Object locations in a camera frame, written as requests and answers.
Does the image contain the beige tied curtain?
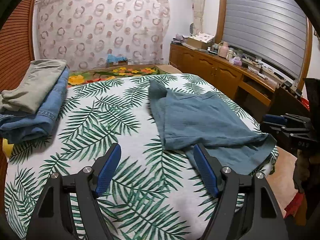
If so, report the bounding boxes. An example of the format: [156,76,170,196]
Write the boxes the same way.
[190,0,222,36]

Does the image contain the leaf print bed sheet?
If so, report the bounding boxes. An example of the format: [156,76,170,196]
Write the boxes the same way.
[4,73,279,240]

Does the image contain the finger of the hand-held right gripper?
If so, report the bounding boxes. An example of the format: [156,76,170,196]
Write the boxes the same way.
[261,121,312,141]
[265,113,312,126]

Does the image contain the pink thermos jug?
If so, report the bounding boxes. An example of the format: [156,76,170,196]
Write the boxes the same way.
[218,42,229,57]

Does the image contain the wooden side cabinet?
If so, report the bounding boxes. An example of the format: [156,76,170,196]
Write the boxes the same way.
[169,42,310,120]

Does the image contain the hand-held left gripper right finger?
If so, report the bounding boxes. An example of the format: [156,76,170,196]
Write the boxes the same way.
[193,143,292,240]

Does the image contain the red cloth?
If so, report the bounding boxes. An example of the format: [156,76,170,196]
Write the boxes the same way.
[284,192,308,219]

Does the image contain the folded denim jeans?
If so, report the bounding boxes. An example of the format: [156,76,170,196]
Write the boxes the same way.
[0,67,70,144]

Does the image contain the wooden window frame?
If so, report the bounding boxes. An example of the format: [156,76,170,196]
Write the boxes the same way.
[215,0,314,93]

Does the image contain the floral blanket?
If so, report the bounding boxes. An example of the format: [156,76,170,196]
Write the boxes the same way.
[66,64,162,88]

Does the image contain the grey window blind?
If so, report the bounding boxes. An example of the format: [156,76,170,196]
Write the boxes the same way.
[221,0,309,80]

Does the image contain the spotted white cardboard box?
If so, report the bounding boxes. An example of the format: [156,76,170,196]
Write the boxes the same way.
[187,32,216,49]

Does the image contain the folded beige pants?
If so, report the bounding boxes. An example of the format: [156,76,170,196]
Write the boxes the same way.
[0,59,67,114]

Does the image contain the crumpled blue cloth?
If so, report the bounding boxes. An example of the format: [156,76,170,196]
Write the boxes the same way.
[107,54,127,64]

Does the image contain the wooden slatted wardrobe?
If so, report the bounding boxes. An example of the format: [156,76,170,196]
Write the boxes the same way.
[0,0,38,193]

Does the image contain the small brown cardboard box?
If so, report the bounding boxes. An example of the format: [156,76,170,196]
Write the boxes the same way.
[106,59,128,67]

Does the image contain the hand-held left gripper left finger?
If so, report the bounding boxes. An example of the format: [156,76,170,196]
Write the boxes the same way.
[26,143,122,240]

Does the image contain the teal blue pants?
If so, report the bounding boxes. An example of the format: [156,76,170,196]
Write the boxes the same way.
[148,78,278,175]

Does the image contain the ring patterned wall curtain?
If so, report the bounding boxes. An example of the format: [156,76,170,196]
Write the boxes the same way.
[36,0,170,72]

